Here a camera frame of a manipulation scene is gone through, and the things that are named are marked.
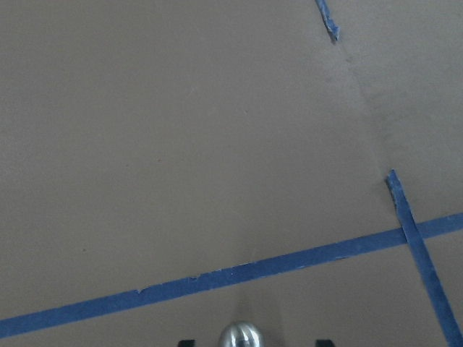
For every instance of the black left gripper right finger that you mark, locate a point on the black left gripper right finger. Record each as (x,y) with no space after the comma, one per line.
(324,343)

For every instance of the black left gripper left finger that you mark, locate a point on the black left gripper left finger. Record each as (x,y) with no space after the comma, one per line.
(186,343)

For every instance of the steel muddler with black tip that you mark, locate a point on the steel muddler with black tip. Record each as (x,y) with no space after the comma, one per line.
(241,334)

